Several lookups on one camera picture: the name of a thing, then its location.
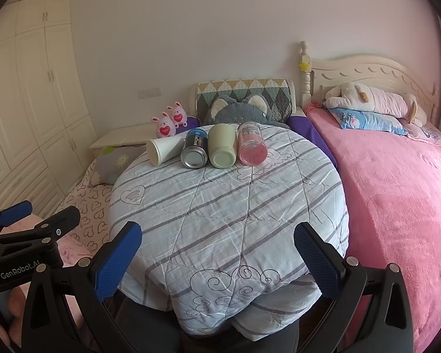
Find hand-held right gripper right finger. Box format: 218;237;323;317
293;222;414;353

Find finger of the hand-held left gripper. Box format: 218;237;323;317
0;205;82;255
0;200;33;242

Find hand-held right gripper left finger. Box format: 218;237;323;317
21;222;143;353

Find white paper cup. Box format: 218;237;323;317
147;135;188;166

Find clear cup pink contents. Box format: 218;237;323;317
237;121;268;167

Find cream cup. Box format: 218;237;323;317
208;123;238;169

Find heart print bed sheet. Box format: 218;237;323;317
54;157;115;259

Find grey sun print pillow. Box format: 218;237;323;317
88;145;150;187

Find pink fleece blanket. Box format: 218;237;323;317
303;102;441;353

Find grey striped white quilt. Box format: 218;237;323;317
108;122;350;343

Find white bedside table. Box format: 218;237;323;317
90;123;203;151

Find cream wardrobe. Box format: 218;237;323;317
0;0;98;214

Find metal can blue label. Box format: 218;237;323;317
180;129;210;169

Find purple sheet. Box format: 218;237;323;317
176;113;339;172

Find pink bunny plush toy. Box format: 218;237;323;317
151;112;177;138
167;101;188;126

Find blue printed pillow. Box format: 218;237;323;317
328;107;409;136

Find grey cat plush pillow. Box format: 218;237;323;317
202;94;292;130

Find diamond pattern quilted cushion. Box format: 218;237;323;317
196;78;297;124

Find pink embroidered pillow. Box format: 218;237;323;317
403;121;441;148

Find long white plush toy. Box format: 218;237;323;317
323;83;429;128

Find cream wooden headboard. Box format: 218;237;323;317
298;40;441;126

